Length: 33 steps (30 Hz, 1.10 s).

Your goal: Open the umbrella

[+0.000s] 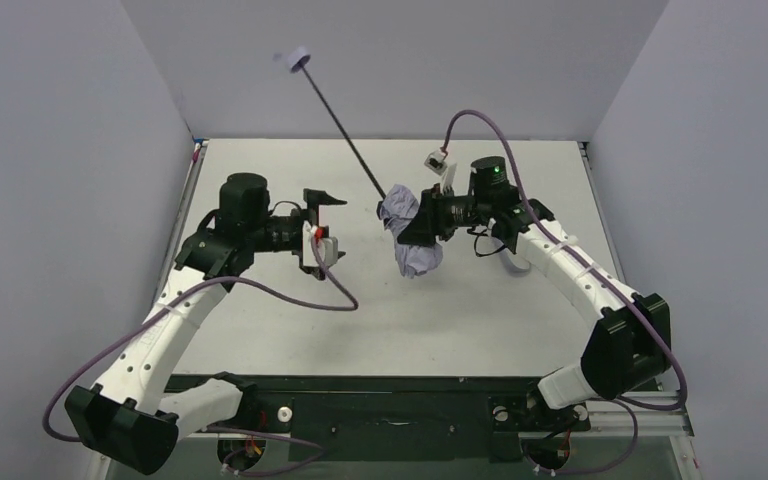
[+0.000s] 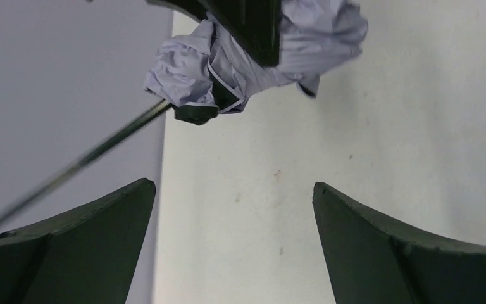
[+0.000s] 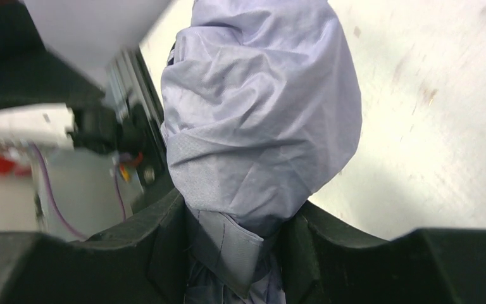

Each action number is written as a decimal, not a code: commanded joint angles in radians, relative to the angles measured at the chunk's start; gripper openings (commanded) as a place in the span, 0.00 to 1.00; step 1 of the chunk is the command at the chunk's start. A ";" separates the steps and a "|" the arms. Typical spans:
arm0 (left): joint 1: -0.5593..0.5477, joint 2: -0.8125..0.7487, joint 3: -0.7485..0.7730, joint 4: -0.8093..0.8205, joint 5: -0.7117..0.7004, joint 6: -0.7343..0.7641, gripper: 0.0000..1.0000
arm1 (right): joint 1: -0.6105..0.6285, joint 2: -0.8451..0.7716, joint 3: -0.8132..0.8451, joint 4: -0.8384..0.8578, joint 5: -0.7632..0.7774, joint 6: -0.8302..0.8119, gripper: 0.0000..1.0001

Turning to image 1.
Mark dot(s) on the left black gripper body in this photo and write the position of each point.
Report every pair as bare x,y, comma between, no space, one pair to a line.
306,232

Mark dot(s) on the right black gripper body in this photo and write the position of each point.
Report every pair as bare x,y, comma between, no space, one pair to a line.
433,216

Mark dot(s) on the purple umbrella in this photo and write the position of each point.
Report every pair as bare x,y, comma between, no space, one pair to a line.
416,254

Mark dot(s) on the purple umbrella case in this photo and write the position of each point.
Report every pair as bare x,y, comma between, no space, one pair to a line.
512,265

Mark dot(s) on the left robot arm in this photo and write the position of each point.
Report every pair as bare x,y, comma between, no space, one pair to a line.
210,262

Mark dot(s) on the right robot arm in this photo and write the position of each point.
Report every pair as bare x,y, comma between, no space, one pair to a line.
628,332

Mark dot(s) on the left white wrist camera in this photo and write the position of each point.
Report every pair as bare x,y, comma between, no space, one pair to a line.
321,248

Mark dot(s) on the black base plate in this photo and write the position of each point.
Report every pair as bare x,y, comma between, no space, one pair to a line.
412,447

